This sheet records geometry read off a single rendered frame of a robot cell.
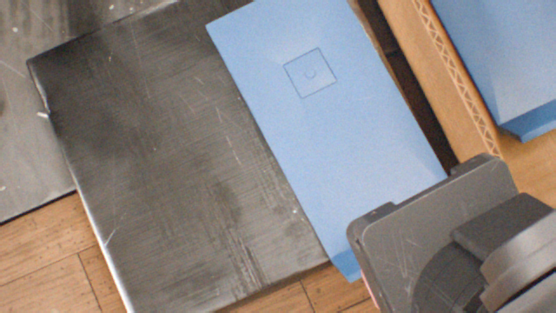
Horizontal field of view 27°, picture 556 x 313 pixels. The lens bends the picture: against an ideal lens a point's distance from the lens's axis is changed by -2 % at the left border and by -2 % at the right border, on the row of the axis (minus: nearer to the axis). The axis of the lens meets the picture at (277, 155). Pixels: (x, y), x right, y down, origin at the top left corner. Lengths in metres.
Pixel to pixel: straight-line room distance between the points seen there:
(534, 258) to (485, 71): 0.31
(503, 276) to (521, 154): 0.29
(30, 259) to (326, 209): 0.15
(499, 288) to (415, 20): 0.26
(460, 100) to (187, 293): 0.16
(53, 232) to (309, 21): 0.17
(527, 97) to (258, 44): 0.14
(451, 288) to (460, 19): 0.22
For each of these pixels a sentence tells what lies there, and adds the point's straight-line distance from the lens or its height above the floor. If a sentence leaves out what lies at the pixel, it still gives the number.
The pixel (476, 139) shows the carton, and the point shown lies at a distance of 0.55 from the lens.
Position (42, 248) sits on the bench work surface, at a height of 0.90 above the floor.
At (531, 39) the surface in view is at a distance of 0.62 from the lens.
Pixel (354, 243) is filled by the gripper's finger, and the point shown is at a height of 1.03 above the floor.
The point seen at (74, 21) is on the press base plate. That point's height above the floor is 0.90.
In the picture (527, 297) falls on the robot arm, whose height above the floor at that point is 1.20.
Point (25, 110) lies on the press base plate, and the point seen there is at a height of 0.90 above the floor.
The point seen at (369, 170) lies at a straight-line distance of 0.58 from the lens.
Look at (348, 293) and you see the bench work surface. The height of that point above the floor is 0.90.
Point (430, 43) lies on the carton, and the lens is 0.56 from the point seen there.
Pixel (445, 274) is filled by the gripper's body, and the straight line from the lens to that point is 0.44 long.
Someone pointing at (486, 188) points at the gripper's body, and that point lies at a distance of 0.46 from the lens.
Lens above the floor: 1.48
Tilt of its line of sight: 75 degrees down
